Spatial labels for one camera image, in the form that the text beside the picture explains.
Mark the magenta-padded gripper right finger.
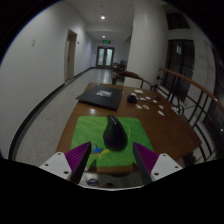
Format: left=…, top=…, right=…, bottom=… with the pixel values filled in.
left=132, top=141, right=183, bottom=186

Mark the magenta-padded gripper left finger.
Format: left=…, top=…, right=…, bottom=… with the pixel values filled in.
left=38, top=141, right=93, bottom=185

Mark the black computer mouse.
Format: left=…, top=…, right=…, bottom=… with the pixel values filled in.
left=102, top=114, right=129, bottom=153

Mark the green mouse pad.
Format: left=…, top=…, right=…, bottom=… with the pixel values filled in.
left=70, top=115, right=155, bottom=169

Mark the white paper sheet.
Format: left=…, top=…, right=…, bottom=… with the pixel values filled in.
left=170, top=106, right=181, bottom=116

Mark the small black box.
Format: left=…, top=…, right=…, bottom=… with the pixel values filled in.
left=126, top=94, right=138, bottom=104

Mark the black closed laptop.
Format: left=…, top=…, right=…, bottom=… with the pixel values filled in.
left=75, top=84, right=124, bottom=111

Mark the wood-topped black metal railing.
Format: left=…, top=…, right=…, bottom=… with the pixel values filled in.
left=151, top=67, right=224, bottom=158

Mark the wooden armchair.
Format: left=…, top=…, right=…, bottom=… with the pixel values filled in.
left=111, top=70, right=156, bottom=90

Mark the tall dark window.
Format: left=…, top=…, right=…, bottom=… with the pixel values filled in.
left=166, top=39, right=195, bottom=103

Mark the open side doorway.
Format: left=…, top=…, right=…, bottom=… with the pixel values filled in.
left=64, top=29, right=78, bottom=82

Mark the glass double door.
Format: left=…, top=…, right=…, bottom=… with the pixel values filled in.
left=96, top=46, right=116, bottom=69

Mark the small dark transom window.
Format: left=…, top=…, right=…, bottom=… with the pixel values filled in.
left=165, top=11, right=191, bottom=31

